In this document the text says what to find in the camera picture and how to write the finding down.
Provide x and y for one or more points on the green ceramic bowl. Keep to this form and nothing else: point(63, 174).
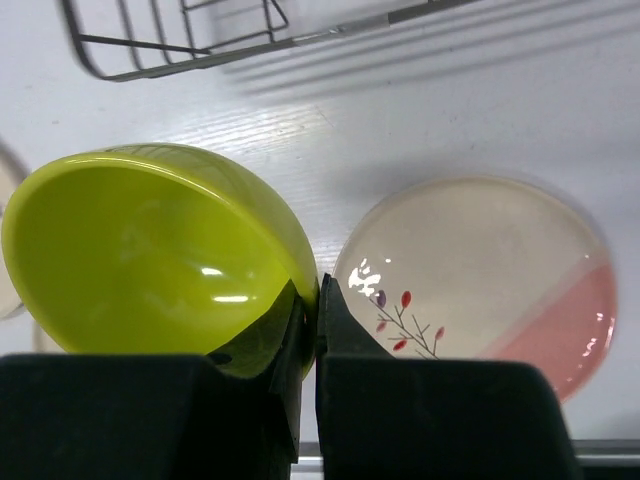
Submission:
point(159, 248)

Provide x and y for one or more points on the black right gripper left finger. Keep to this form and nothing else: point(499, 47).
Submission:
point(231, 414)

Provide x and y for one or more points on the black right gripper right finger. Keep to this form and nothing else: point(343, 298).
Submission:
point(385, 418)

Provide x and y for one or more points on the wire dish rack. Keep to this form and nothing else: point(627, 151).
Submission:
point(122, 41)

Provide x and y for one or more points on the pink cream plate right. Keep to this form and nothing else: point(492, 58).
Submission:
point(483, 267)

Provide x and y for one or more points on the yellow cream plate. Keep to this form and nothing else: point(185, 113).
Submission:
point(13, 172)

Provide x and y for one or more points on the aluminium table rail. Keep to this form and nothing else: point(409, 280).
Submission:
point(590, 453)

